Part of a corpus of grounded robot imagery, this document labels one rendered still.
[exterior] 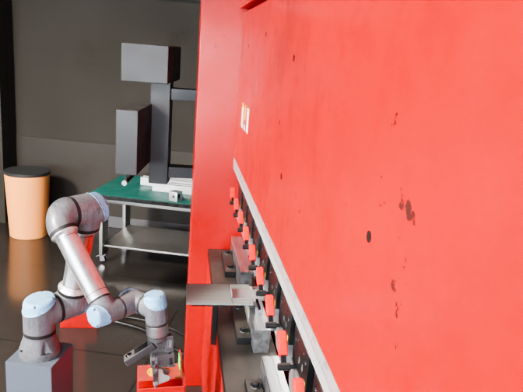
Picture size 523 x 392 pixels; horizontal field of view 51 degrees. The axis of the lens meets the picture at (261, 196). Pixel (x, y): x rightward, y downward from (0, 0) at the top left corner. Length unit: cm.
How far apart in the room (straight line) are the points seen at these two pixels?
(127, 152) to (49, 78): 317
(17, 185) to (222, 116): 316
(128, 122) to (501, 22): 267
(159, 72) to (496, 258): 265
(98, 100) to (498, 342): 563
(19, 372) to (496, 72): 205
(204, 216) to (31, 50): 366
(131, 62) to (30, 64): 327
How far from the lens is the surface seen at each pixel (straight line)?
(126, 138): 312
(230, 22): 293
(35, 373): 231
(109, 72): 594
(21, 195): 575
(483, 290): 57
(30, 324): 226
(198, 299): 222
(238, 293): 229
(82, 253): 197
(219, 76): 293
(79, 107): 609
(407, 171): 74
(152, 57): 307
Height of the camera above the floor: 196
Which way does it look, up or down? 15 degrees down
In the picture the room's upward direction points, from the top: 5 degrees clockwise
